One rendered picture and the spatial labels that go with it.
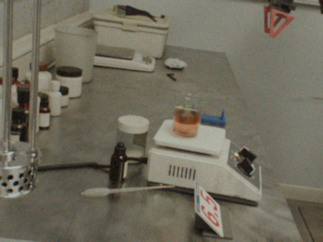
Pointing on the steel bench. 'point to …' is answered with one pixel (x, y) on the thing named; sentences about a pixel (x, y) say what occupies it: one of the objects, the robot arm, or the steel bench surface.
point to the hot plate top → (164, 134)
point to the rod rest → (214, 118)
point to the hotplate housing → (199, 173)
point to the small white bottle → (55, 98)
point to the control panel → (240, 162)
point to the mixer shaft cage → (12, 160)
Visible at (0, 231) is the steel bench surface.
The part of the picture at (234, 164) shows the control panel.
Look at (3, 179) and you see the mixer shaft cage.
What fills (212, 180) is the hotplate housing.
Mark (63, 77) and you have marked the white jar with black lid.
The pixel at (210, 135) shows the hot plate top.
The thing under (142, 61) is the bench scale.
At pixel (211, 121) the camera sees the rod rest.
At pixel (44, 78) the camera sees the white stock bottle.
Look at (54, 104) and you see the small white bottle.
